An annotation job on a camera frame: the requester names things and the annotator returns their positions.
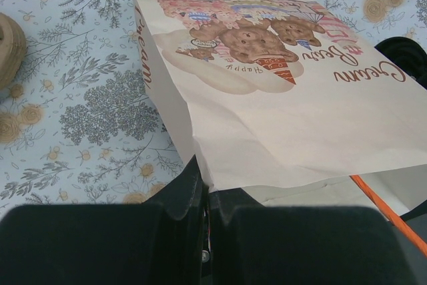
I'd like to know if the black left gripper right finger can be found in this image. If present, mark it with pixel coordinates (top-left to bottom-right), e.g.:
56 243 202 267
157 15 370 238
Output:
209 188 426 284

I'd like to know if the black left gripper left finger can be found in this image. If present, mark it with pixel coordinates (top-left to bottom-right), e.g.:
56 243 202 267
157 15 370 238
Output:
1 159 203 284

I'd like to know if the brown paper gift bag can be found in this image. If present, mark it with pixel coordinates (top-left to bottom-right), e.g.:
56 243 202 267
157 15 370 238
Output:
131 0 427 256

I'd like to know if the black plastic cup lid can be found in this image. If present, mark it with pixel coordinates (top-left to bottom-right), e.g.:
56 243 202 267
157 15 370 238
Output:
374 37 427 89

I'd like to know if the floral patterned table mat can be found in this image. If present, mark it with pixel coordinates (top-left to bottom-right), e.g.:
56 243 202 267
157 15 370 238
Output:
1 0 426 212

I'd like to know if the cardboard cup carrier tray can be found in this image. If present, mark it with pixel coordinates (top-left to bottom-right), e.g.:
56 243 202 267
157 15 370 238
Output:
0 13 27 89

